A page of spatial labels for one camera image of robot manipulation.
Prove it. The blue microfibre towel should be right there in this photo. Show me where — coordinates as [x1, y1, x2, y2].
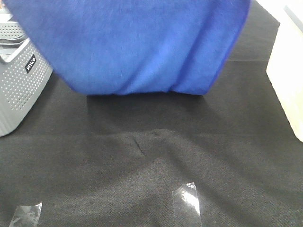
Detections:
[4, 0, 251, 95]

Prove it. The black table cloth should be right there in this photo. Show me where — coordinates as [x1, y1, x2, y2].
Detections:
[0, 1, 303, 227]

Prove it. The clear tape strip centre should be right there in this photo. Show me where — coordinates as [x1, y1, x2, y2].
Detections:
[172, 182, 202, 227]

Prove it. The clear tape strip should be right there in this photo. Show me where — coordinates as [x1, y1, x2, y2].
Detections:
[9, 202, 43, 227]
[172, 182, 202, 227]

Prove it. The grey perforated laundry basket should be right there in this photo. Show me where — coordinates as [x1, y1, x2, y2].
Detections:
[0, 21, 53, 136]

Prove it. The white plastic storage bin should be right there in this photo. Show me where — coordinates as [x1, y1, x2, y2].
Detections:
[266, 0, 303, 141]

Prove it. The clear tape strip left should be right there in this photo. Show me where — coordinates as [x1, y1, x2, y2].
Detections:
[9, 202, 43, 227]

